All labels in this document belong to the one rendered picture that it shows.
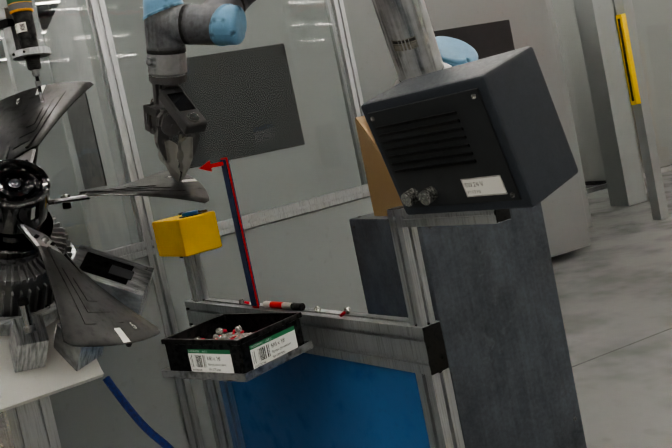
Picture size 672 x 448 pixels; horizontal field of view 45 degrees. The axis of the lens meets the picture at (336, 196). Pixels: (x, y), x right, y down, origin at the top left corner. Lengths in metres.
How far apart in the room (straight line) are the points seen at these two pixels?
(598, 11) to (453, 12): 2.65
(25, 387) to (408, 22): 0.95
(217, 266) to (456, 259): 1.08
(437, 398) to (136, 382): 1.26
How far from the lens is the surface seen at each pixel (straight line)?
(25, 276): 1.62
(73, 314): 1.39
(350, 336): 1.50
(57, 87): 1.81
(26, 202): 1.51
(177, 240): 1.96
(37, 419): 1.72
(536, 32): 5.94
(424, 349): 1.34
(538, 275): 1.75
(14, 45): 1.64
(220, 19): 1.54
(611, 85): 7.95
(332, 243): 2.75
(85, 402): 2.41
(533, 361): 1.76
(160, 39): 1.59
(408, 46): 1.44
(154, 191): 1.59
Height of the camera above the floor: 1.19
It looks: 4 degrees down
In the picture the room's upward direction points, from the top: 12 degrees counter-clockwise
